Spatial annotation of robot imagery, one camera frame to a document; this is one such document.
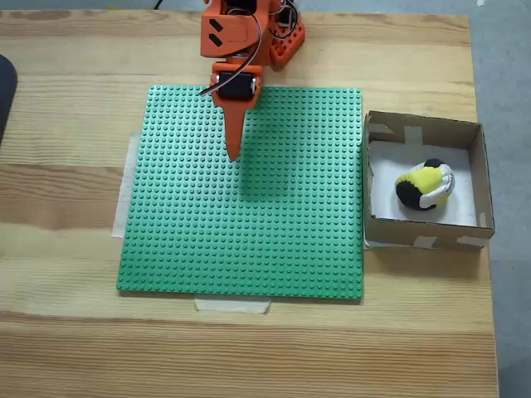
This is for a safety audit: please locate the green studded baseplate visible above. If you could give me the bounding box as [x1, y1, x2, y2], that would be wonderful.
[115, 85, 365, 306]

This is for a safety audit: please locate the cardboard box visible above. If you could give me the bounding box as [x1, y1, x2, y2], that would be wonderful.
[363, 109, 496, 250]

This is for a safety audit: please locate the black rounded object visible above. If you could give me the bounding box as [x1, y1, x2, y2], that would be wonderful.
[0, 53, 20, 148]

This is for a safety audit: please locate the masking tape strip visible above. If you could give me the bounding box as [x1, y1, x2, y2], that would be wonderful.
[193, 297, 273, 315]
[111, 133, 142, 240]

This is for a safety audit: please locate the white paper sheet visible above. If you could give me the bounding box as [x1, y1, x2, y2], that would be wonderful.
[368, 140, 478, 227]

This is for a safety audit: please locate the yellow black white ball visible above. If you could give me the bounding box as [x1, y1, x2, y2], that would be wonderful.
[395, 158, 456, 211]

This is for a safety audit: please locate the gripper motor cable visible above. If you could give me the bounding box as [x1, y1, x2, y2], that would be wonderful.
[198, 0, 264, 97]

